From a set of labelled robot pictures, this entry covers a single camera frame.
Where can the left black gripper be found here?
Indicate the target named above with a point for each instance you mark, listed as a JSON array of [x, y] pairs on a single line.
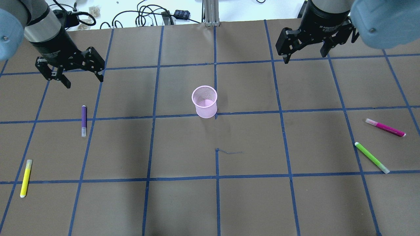
[[56, 49]]

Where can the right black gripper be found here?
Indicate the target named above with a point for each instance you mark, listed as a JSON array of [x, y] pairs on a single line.
[[323, 22]]

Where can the purple pen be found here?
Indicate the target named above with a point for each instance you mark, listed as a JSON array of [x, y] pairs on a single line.
[[83, 121]]

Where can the pink pen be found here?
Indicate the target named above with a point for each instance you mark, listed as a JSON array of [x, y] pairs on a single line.
[[385, 127]]

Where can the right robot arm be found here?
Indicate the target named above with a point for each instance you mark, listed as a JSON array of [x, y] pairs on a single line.
[[381, 24]]

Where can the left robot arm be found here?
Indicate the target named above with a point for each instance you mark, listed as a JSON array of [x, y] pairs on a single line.
[[44, 28]]

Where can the pink mesh cup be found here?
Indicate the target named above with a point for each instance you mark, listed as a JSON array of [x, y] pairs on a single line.
[[204, 99]]

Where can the snack bag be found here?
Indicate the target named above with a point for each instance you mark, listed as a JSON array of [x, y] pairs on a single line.
[[94, 11]]

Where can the yellow pen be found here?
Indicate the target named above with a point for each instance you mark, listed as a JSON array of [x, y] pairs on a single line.
[[26, 179]]

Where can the black power adapter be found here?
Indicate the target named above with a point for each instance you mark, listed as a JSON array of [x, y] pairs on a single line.
[[181, 14]]

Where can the green pen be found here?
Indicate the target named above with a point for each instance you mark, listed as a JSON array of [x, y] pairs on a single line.
[[371, 157]]

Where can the aluminium frame post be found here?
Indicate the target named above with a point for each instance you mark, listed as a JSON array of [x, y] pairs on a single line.
[[210, 13]]

